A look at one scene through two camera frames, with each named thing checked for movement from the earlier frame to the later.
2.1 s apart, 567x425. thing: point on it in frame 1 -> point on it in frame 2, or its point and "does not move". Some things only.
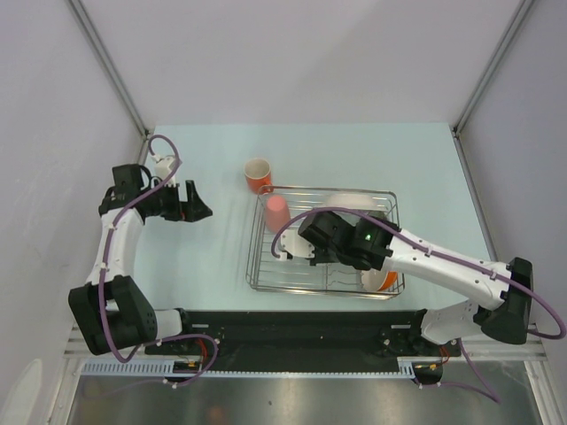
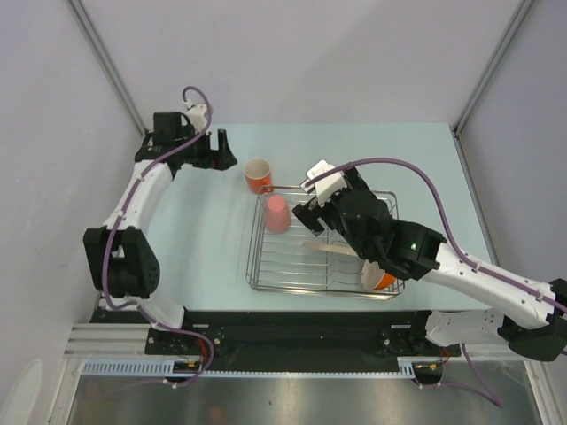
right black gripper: [319, 258] -> [308, 215]
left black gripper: [190, 211] -> [221, 159]
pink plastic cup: [277, 212] does not move
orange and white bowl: [373, 280] does not move
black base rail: [304, 341] does not move
